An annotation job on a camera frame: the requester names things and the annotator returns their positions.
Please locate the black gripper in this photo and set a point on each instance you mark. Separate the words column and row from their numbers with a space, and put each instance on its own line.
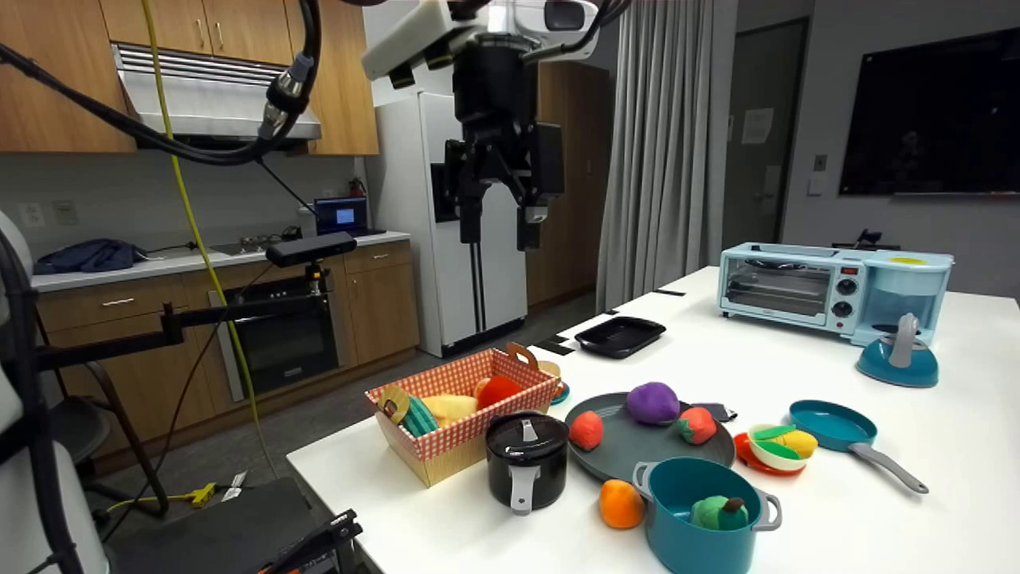
column 500, row 142

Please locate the green pear plush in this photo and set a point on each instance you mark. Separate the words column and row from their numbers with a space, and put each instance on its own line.
column 719, row 512

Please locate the black built-in oven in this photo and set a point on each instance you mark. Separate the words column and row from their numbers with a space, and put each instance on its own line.
column 281, row 349

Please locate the orange fruit plush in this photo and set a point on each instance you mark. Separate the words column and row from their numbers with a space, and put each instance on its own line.
column 618, row 506

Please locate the black toy pot lid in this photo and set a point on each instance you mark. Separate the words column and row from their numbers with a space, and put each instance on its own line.
column 527, row 459

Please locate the orange checkered cardboard basket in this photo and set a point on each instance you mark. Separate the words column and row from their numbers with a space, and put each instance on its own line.
column 460, row 443

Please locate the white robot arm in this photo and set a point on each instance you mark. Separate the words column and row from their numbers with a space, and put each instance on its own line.
column 438, row 29

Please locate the teal toy frying pan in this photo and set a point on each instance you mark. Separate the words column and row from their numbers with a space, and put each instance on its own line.
column 850, row 433

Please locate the grey curtain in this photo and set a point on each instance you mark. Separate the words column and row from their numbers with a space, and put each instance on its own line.
column 666, row 158

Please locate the red green apple plush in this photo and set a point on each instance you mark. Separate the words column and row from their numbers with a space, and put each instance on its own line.
column 696, row 425

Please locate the light blue toaster oven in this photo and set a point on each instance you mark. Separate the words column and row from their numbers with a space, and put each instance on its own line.
column 855, row 293

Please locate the black camera on stand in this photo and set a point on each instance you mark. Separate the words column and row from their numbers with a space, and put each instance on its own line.
column 311, row 249

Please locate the purple plush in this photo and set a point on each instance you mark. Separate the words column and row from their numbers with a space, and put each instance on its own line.
column 651, row 402

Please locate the teal toy pot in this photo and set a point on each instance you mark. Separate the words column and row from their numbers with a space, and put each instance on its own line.
column 672, row 535

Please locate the red peach plush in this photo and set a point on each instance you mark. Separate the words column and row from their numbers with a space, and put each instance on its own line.
column 587, row 433

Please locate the colourful taco plush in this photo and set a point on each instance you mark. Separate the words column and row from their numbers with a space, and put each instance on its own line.
column 776, row 447

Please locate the black grill tray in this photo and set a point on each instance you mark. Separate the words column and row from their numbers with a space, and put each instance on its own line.
column 618, row 337

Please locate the red round plush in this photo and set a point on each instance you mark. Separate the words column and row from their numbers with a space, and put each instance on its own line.
column 496, row 389

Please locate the yellow banana plush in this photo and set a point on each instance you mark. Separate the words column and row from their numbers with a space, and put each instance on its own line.
column 449, row 406

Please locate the dark grey plate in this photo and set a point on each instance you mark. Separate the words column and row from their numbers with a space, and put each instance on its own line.
column 627, row 440

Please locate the white refrigerator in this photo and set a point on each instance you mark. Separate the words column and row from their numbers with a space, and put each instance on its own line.
column 471, row 270

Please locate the wall mounted black screen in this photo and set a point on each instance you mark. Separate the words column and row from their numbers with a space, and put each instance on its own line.
column 939, row 118

